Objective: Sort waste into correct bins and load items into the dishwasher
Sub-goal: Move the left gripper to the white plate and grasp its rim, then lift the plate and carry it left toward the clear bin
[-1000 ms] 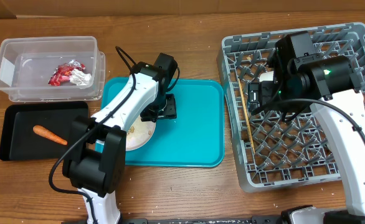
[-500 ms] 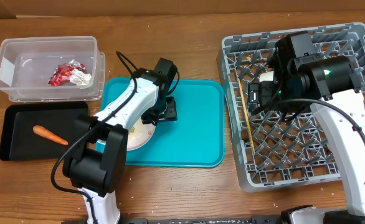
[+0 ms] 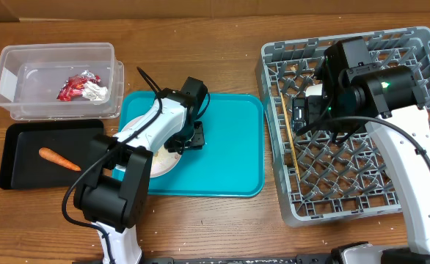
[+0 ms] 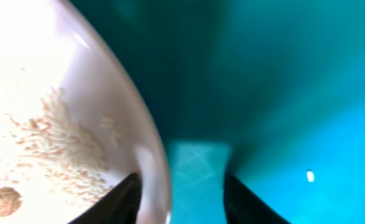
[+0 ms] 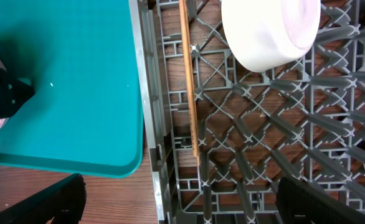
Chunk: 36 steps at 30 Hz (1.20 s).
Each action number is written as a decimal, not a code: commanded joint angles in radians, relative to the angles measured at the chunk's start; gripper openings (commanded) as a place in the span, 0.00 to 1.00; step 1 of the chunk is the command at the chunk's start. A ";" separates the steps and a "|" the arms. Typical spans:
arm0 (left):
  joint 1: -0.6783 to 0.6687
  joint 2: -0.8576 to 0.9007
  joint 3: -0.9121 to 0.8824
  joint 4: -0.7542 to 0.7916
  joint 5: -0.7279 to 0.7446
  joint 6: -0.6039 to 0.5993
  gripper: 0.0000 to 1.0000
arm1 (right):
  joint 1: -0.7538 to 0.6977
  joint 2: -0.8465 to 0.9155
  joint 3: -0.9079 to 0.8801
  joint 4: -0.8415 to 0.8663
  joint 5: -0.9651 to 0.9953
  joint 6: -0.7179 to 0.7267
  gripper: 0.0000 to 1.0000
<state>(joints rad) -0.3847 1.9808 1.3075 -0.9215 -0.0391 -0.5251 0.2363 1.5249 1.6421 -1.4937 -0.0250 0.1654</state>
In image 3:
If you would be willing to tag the red snack wrapper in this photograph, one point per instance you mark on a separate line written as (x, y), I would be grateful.
(74, 86)

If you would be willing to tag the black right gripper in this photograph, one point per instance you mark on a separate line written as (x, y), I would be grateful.
(314, 107)

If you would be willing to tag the white bowl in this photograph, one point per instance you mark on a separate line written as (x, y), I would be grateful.
(315, 90)

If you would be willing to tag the foil wrapper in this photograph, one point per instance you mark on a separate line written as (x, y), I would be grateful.
(93, 90)

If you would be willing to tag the black plastic bin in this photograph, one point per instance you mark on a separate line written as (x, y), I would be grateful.
(21, 164)

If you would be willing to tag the grey dishwasher rack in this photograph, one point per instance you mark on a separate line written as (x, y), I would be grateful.
(344, 181)

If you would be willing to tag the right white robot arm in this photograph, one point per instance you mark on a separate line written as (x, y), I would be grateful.
(390, 105)

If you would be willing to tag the clear plastic storage bin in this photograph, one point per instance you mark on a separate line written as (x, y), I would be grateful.
(31, 77)

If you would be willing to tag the wooden chopstick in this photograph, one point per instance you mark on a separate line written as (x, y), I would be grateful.
(290, 137)

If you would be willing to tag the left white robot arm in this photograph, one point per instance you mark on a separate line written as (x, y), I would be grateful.
(112, 191)

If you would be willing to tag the teal plastic tray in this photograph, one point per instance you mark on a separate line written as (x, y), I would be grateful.
(231, 163)

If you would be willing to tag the orange carrot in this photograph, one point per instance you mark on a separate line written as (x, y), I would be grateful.
(55, 158)

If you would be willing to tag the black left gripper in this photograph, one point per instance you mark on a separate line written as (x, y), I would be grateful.
(197, 141)

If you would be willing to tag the pink plate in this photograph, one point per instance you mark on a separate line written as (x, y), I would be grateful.
(163, 161)

